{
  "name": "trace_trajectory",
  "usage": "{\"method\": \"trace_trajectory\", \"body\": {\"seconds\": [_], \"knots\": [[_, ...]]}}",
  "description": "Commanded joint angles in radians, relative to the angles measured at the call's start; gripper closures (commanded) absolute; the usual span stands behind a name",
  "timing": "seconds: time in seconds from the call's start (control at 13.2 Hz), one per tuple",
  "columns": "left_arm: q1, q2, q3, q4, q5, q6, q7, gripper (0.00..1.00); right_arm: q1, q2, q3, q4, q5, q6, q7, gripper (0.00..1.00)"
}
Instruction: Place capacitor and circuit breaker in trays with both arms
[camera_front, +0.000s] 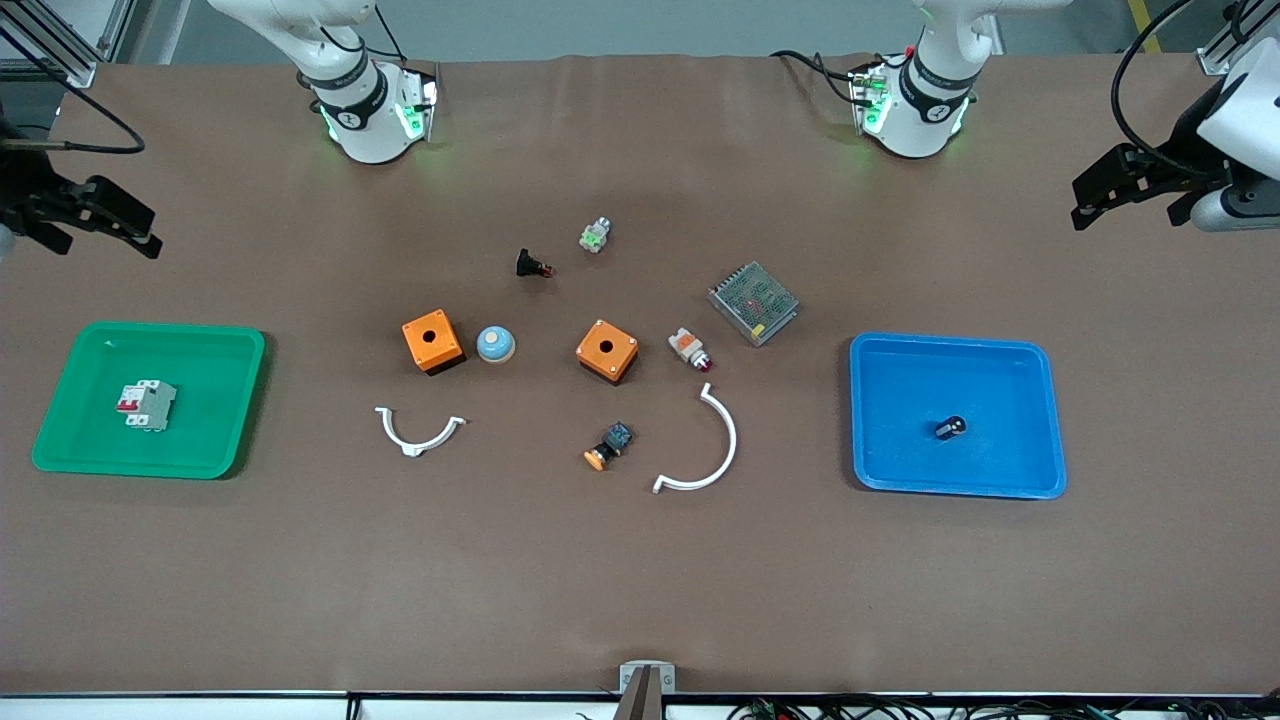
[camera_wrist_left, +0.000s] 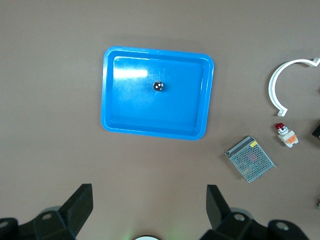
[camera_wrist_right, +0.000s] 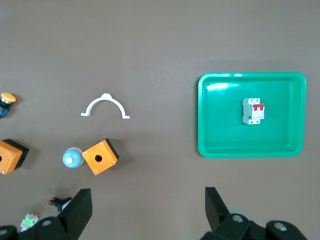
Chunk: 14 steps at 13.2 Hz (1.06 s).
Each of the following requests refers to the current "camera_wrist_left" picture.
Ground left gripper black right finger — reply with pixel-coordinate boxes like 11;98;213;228
199;184;311;240

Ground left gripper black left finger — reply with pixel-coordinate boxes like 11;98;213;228
0;183;94;240

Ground small black round knob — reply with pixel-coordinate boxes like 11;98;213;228
152;80;166;93

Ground metal mesh power supply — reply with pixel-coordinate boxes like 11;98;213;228
224;135;278;184

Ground red indicator push button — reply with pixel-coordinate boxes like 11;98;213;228
274;122;300;149

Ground blue plastic tray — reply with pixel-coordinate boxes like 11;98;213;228
100;45;215;141

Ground orange button box black base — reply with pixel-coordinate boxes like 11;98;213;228
311;121;320;141

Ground brown table mat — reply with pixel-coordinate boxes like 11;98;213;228
0;0;320;240

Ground white half-round pipe clamp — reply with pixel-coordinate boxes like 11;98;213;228
268;57;320;117

